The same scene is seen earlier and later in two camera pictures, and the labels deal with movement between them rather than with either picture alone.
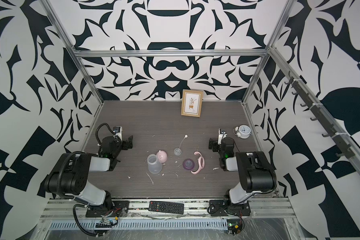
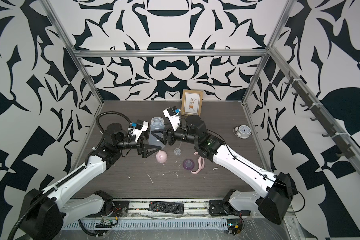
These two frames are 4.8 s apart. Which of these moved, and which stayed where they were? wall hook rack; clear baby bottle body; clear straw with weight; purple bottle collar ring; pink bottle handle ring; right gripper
Moved: right gripper; clear baby bottle body
Stayed: pink bottle handle ring; clear straw with weight; purple bottle collar ring; wall hook rack
